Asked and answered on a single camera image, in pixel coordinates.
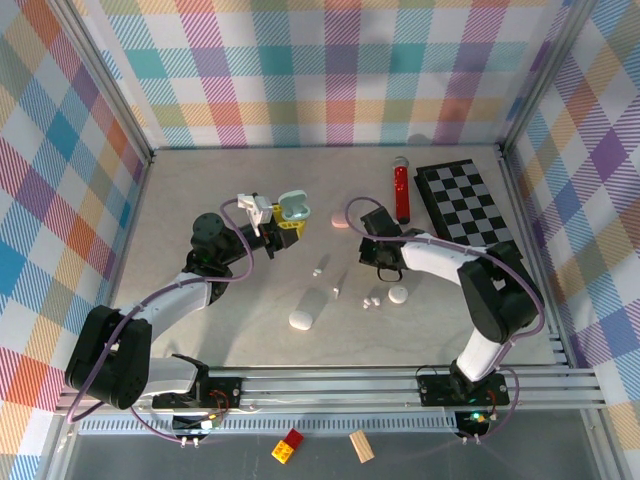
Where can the mint green earbud charging case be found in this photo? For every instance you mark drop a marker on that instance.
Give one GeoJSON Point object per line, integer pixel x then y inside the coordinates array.
{"type": "Point", "coordinates": [294, 202]}

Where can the white stem earbud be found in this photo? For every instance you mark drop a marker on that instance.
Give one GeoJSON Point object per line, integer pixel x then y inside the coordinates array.
{"type": "Point", "coordinates": [336, 291]}

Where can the white oval earbud charging case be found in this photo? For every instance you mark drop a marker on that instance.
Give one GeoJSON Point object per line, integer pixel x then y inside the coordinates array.
{"type": "Point", "coordinates": [302, 320]}

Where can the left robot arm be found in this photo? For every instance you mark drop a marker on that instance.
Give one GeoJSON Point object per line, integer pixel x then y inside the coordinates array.
{"type": "Point", "coordinates": [115, 360]}

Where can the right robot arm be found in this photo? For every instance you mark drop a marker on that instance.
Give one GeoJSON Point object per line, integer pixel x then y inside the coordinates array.
{"type": "Point", "coordinates": [495, 300]}

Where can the red glitter toy microphone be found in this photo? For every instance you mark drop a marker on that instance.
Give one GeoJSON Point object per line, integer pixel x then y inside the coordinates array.
{"type": "Point", "coordinates": [401, 195]}

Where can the black grey folding chessboard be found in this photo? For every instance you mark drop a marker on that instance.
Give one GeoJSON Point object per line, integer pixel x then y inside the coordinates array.
{"type": "Point", "coordinates": [465, 195]}

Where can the wooden block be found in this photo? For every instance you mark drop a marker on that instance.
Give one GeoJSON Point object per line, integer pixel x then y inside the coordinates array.
{"type": "Point", "coordinates": [362, 446]}

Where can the yellow and red toy brick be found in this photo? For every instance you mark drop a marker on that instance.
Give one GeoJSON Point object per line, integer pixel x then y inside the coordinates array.
{"type": "Point", "coordinates": [286, 447]}

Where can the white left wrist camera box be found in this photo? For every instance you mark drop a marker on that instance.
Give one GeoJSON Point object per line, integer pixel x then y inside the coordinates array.
{"type": "Point", "coordinates": [256, 210]}

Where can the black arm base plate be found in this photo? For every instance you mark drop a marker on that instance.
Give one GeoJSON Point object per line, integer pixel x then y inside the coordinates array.
{"type": "Point", "coordinates": [225, 392]}
{"type": "Point", "coordinates": [435, 390]}

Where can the aluminium frame rail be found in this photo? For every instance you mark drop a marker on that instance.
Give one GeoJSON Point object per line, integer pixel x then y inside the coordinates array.
{"type": "Point", "coordinates": [325, 387]}

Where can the aluminium side rail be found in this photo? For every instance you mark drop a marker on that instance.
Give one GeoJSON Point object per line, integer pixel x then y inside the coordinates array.
{"type": "Point", "coordinates": [537, 260]}

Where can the aluminium corner post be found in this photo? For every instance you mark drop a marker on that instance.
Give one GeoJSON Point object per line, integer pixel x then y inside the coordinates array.
{"type": "Point", "coordinates": [545, 80]}
{"type": "Point", "coordinates": [105, 85]}

